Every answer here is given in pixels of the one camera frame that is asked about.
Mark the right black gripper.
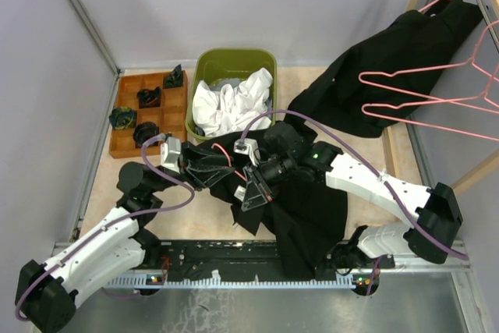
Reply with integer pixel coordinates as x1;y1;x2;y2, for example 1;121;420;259
242;154;296;212

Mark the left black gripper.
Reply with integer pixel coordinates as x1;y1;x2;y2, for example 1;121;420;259
147;140;235;194

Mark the pink hanger of black shirt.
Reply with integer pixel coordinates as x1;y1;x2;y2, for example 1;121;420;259
211;143;246;181

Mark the black shirt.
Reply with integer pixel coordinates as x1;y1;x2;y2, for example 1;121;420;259
198;122;348;264
288;0;483;138

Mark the white shirt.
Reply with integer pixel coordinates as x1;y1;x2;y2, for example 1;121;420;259
192;68;273;137

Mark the pink hanger of grey shirt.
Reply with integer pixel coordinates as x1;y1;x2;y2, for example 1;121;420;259
359;72;498;143

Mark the pink hanger of white shirt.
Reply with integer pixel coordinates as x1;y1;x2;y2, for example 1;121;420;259
357;19;499;111

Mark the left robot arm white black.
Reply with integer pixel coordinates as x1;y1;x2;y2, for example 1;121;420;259
15;138;235;332

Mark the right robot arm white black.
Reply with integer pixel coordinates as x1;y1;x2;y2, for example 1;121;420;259
233;122;462;267

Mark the rolled black sock bottom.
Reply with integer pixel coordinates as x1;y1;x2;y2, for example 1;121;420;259
133;122;159;148

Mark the rolled black sock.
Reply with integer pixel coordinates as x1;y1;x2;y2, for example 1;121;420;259
162;64;183;89
136;87;162;108
133;122;159;148

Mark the rolled black sock centre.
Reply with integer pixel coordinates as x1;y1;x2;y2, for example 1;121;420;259
136;87;162;108

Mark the rolled black sock top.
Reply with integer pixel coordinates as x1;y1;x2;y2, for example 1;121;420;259
162;64;183;89

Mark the rolled dark sock green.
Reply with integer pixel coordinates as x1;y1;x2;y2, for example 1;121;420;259
108;106;137;130

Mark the green plastic basket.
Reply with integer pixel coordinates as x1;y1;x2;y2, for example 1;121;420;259
186;48;278;140

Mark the wooden clothes rack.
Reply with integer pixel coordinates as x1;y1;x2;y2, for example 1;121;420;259
381;0;498;198

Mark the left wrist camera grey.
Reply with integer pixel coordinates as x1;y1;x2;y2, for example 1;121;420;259
160;136;182;173

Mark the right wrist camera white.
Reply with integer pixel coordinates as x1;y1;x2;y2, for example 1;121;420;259
233;138;258;165

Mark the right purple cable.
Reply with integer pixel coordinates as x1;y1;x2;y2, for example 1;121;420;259
237;109;470;261

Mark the purple cable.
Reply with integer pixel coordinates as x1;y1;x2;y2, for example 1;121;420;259
237;109;470;261
14;133;196;321

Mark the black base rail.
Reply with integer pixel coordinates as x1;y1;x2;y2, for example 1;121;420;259
135;240;375;282

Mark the white cable duct strip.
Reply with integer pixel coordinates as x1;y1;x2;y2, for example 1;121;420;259
106;271;371;290

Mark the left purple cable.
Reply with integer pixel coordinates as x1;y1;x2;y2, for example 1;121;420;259
14;133;196;321

